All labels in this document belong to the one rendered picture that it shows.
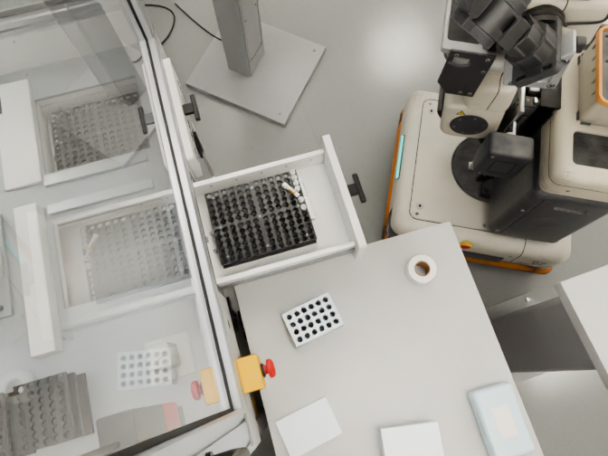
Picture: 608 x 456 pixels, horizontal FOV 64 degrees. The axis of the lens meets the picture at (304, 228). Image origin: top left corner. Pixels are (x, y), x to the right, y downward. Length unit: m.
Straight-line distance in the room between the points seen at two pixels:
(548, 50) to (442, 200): 0.94
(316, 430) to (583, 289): 0.74
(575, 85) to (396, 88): 1.02
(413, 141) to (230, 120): 0.84
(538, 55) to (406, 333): 0.66
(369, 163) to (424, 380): 1.19
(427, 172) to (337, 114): 0.58
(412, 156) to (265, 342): 1.00
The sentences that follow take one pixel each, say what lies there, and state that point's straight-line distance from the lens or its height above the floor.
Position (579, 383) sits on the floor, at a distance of 2.22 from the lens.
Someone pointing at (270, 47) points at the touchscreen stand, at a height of 0.04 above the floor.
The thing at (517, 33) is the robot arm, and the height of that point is 1.24.
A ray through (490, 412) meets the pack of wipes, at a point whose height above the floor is 0.80.
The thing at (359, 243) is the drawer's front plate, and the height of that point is 0.93.
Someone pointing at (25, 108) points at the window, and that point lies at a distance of 0.42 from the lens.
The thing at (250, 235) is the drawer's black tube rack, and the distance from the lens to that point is 1.14.
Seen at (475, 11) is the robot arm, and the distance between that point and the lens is 0.95.
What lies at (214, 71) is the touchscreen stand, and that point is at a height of 0.04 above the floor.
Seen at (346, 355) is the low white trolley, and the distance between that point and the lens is 1.20.
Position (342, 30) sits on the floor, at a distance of 2.54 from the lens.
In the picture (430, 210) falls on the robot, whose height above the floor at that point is 0.28.
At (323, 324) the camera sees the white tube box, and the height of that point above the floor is 0.80.
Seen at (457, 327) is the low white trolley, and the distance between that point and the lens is 1.26.
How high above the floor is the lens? 1.96
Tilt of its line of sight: 73 degrees down
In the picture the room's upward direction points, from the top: straight up
